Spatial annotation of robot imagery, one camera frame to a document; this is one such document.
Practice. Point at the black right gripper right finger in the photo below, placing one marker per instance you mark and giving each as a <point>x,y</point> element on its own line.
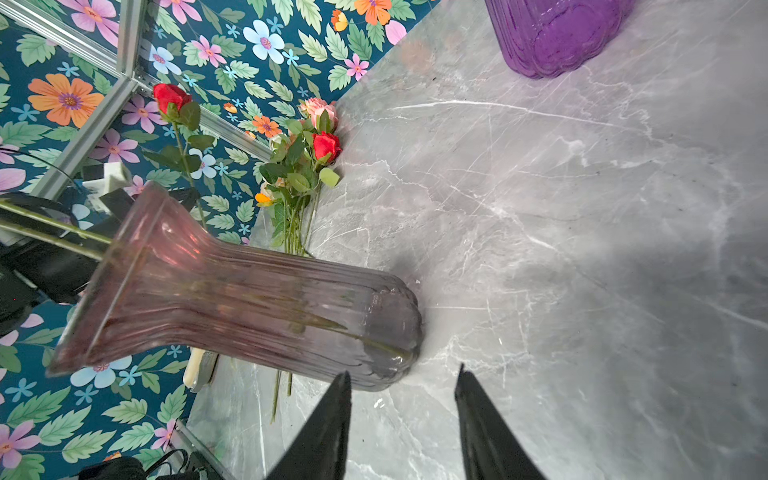
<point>489,448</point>

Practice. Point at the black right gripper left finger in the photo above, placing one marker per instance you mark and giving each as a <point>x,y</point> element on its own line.
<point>320,449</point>

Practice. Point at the dark pink ribbed glass vase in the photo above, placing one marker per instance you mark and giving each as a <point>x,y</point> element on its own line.
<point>165,280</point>

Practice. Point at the red artificial rose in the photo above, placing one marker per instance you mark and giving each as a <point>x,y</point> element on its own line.
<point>183,115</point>

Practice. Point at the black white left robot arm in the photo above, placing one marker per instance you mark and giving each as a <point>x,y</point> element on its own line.
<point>33,271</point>

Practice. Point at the bunch of artificial flowers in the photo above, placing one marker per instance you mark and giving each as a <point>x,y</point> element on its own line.
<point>293,177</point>

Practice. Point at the purple blue ribbed glass vase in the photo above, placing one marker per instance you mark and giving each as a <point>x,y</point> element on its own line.
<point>544,39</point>

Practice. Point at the beige oblong pad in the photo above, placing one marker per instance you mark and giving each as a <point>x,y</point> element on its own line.
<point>200,369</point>

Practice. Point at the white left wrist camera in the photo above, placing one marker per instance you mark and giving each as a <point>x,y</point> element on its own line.
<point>104,178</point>

